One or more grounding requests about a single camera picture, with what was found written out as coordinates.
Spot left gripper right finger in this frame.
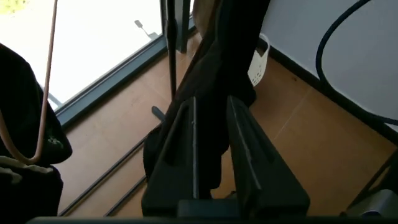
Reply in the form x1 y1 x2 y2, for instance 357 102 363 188
226 95 311 218

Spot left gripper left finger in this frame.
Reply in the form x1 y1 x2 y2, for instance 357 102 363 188
141 96 200 218

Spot black garment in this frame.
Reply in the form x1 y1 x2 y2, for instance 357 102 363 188
142 0 271 200

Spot pink clothes hanger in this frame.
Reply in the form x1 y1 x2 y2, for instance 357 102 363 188
0 0 59 166

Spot black shorts with white cords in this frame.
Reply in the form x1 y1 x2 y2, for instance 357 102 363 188
0 42 73 224

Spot white laundry basket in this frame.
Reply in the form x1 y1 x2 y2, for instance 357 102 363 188
248 32 271 87

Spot black clothes rack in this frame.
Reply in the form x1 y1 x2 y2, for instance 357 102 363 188
58 0 178 218

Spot window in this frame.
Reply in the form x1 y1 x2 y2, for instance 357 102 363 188
0 0 200 127

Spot brown curtain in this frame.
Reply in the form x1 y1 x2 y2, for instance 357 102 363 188
192 0 220 38

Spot black cable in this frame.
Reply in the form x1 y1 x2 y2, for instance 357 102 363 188
315 0 398 126

